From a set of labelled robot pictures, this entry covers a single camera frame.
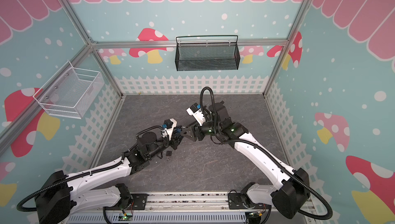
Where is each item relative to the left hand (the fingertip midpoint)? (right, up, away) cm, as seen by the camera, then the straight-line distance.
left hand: (184, 131), depth 75 cm
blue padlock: (-2, +1, -3) cm, 4 cm away
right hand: (+1, +1, -7) cm, 7 cm away
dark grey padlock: (-11, -15, +14) cm, 23 cm away
